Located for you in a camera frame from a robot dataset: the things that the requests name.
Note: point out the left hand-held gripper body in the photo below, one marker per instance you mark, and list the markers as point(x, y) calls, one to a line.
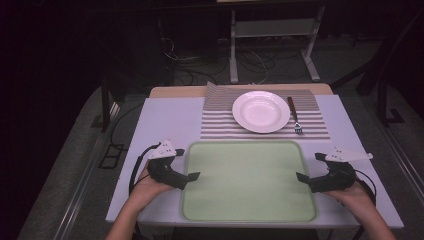
point(165, 171)

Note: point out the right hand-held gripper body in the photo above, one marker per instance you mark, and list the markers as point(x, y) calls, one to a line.
point(336, 180)

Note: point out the person's right hand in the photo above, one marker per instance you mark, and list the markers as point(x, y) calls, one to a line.
point(355, 196)

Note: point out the person's left hand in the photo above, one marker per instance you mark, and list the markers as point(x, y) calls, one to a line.
point(146, 190)

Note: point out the striped placemat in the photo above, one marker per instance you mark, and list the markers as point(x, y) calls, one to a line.
point(216, 123)

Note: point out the light green tray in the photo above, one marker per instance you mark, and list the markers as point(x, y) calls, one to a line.
point(248, 183)

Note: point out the white plate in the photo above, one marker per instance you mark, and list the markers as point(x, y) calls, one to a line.
point(261, 111)

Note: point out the black stand foot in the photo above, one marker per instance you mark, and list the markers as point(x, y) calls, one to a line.
point(388, 110)

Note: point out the dark metal stand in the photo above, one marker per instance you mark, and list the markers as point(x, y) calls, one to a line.
point(106, 106)

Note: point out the black floor frame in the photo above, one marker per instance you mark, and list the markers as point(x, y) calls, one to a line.
point(111, 156)

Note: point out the metal floor rail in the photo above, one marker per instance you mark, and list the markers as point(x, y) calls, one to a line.
point(85, 186)
point(401, 156)

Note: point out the white metal desk frame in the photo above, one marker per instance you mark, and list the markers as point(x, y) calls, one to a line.
point(273, 28)

